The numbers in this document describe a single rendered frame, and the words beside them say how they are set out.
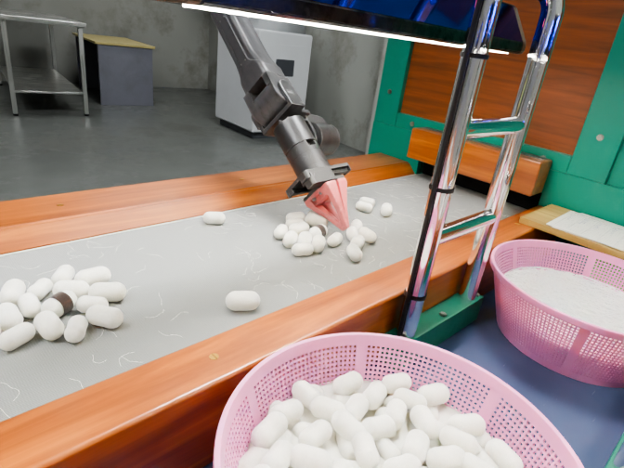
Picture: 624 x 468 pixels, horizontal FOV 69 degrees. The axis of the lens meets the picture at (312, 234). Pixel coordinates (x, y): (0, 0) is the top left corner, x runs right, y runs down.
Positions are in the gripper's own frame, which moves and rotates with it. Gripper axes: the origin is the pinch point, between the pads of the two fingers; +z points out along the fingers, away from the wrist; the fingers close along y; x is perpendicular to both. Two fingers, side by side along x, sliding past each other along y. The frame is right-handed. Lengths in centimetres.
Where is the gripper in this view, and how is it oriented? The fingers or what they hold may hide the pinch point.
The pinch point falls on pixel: (343, 224)
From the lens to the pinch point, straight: 72.9
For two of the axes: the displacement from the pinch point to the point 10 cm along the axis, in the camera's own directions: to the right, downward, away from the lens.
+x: -5.2, 4.6, 7.2
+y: 7.2, -2.2, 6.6
